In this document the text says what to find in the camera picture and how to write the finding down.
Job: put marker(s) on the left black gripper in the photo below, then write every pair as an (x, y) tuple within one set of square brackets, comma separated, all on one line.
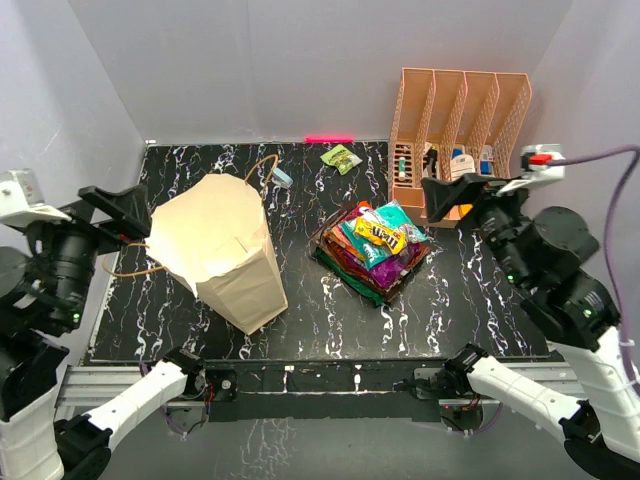
[(129, 207)]

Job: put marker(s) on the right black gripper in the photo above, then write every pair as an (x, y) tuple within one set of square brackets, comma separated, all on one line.
[(442, 195)]

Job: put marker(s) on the teal Fox's candy packet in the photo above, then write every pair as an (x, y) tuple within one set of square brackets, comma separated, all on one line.
[(390, 215)]

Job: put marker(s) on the yellow M&M's packet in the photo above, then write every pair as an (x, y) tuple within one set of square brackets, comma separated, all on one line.
[(380, 235)]

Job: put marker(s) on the brown paper bag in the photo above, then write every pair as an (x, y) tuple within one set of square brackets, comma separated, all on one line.
[(214, 239)]

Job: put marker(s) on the red Doritos chips bag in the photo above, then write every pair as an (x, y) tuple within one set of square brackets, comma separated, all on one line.
[(360, 272)]

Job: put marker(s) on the light green snack packet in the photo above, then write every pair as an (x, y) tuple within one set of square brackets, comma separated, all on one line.
[(341, 158)]

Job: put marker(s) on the colourful candy packet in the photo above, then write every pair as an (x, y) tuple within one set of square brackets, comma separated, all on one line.
[(338, 237)]

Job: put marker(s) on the green chips bag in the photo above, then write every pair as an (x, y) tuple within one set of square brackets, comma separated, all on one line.
[(364, 290)]

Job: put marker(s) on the purple snack packet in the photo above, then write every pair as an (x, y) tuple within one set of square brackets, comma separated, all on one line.
[(390, 270)]

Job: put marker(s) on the red brown snack box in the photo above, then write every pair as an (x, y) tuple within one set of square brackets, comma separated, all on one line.
[(318, 239)]

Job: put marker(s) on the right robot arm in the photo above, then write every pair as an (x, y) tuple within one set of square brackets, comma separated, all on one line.
[(542, 258)]

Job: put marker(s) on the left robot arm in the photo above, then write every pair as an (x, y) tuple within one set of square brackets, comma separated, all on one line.
[(34, 443)]

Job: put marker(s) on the white labelled bottle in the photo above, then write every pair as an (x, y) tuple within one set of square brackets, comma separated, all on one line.
[(460, 165)]

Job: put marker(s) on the orange desk organizer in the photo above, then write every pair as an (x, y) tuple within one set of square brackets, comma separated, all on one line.
[(440, 114)]

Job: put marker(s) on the pink tape strip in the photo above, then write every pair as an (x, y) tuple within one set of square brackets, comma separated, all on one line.
[(332, 139)]

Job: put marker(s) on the light blue stapler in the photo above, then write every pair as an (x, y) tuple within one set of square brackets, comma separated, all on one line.
[(281, 179)]

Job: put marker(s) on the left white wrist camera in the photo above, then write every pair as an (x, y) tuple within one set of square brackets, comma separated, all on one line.
[(22, 201)]

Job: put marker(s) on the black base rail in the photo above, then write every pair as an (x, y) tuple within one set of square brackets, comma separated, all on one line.
[(330, 389)]

